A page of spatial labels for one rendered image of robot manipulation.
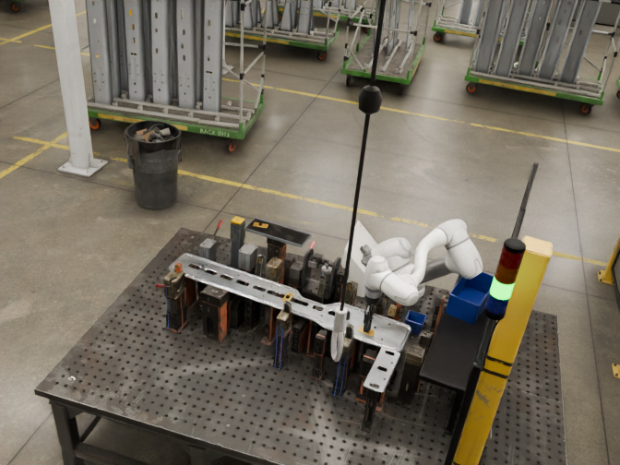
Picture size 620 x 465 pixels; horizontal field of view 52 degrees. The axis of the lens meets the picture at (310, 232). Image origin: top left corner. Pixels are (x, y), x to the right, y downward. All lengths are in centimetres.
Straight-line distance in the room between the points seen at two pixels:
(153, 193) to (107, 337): 254
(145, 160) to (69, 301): 147
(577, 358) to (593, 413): 53
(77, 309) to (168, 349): 157
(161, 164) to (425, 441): 360
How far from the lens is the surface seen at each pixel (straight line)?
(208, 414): 322
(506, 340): 245
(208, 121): 712
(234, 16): 1090
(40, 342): 478
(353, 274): 386
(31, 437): 421
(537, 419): 352
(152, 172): 585
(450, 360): 316
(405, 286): 290
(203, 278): 352
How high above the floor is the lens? 313
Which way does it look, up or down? 33 degrees down
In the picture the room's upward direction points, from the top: 5 degrees clockwise
